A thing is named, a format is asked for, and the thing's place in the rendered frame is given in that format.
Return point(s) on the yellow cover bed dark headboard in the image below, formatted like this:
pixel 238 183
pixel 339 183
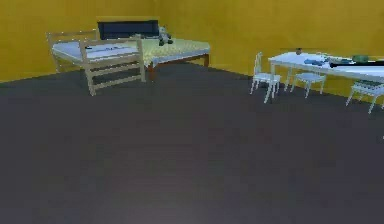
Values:
pixel 173 48

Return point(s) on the blue flat object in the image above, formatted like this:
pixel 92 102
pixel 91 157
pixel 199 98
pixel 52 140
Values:
pixel 314 62

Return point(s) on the white table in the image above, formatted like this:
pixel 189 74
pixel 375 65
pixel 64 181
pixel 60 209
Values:
pixel 350 70

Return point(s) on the grey stuffed toy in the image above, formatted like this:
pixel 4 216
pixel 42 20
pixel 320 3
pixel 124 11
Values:
pixel 164 37

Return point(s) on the green bowl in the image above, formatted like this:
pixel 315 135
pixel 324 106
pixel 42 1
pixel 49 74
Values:
pixel 360 58

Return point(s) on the black baseball bat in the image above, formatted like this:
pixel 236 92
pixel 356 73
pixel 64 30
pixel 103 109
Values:
pixel 358 64

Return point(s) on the small brown round object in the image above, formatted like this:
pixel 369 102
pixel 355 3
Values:
pixel 299 51

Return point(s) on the pale wooden frame bed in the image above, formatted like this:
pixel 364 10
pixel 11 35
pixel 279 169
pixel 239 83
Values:
pixel 110 68

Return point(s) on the white chair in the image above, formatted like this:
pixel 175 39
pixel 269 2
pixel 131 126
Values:
pixel 366 89
pixel 309 78
pixel 265 77

